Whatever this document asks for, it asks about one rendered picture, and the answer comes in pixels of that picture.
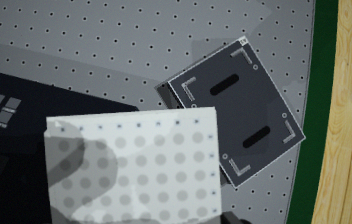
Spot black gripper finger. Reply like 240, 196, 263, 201
220, 211, 252, 224

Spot white benchtop thermal cycler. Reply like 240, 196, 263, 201
0, 73, 139, 224

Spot grey flat base plate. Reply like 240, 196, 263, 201
0, 0, 316, 224

